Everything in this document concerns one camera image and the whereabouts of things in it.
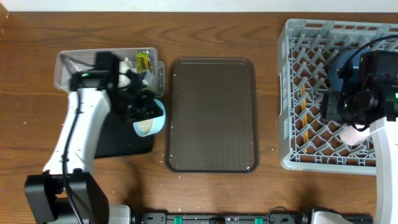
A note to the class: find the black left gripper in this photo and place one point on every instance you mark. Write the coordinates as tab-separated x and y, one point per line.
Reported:
147	101

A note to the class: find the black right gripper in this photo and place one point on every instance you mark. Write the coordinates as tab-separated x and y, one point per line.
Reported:
329	108

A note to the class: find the white tissue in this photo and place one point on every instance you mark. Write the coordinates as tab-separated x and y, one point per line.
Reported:
126	71

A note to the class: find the blue plate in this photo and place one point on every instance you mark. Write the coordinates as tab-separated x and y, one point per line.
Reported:
338	63

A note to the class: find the green yellow snack wrapper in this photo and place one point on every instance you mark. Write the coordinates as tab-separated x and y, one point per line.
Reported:
143	62

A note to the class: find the pink cup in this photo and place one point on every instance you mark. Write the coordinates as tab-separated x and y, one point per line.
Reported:
352	136

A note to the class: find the light blue small bowl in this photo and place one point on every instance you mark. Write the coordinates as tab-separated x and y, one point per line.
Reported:
158	122

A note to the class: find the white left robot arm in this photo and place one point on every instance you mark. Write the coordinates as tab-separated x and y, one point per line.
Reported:
66	191

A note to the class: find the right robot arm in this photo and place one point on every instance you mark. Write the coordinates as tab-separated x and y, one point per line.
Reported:
383	133

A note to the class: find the clear plastic waste bin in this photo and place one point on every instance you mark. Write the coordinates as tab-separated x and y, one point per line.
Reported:
80	60

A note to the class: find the grey dishwasher rack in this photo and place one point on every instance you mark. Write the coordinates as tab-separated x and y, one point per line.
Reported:
305	50

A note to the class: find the pile of white rice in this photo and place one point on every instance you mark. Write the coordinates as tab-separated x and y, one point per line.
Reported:
145	125

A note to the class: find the black plastic tray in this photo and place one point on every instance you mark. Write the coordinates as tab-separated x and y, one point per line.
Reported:
120	139

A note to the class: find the brown serving tray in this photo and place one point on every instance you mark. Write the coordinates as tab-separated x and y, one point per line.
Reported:
212	116

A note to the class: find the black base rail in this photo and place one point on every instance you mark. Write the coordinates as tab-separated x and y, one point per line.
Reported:
278	215

